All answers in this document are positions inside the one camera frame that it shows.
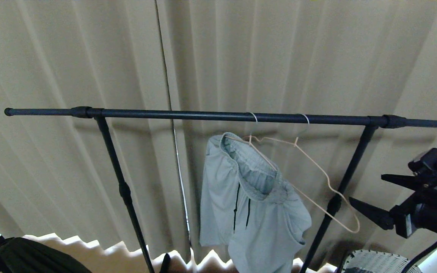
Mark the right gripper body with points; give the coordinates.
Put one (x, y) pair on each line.
(434, 216)

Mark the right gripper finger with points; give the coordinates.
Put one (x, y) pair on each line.
(412, 181)
(374, 214)

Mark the pink clothes hanger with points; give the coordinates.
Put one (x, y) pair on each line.
(250, 139)
(296, 141)

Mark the pale grey shorts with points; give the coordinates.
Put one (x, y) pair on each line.
(260, 227)

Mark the green garment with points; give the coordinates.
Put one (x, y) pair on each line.
(44, 258)

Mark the white laundry basket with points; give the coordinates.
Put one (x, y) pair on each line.
(378, 263)

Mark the black clothes rack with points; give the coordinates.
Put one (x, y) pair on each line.
(203, 115)

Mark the beige curtain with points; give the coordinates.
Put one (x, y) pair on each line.
(89, 45)

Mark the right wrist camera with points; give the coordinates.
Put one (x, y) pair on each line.
(434, 163)

